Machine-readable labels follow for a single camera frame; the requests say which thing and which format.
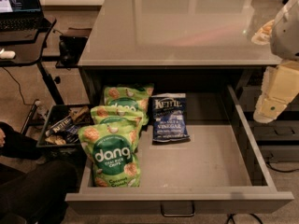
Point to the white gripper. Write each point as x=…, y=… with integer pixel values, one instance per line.
x=287, y=34

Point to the blue Kettle chip bag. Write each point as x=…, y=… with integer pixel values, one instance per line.
x=168, y=117

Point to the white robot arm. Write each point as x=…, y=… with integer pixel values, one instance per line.
x=284, y=40

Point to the grey open top drawer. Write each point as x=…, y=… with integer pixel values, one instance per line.
x=220, y=169

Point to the back green Dang chip bag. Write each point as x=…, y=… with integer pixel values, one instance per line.
x=135, y=97

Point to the green dang chip bag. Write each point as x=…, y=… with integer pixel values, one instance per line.
x=105, y=114
x=135, y=97
x=111, y=148

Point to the grey cabinet counter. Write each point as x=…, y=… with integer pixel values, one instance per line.
x=180, y=33

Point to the front green Dang chip bag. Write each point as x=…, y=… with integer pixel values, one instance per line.
x=111, y=148

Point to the middle green Dang chip bag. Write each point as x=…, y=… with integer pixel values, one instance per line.
x=105, y=114

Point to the person's hand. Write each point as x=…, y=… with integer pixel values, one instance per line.
x=2, y=138

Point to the black box on floor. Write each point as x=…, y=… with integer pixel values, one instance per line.
x=71, y=45

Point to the black bin of snacks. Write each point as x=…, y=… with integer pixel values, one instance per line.
x=62, y=125

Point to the black side desk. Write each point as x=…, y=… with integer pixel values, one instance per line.
x=32, y=53

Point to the open laptop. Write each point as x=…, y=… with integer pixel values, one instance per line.
x=20, y=15

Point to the white computer mouse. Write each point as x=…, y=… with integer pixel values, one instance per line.
x=7, y=54

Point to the metal drawer handle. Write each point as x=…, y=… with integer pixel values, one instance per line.
x=177, y=209

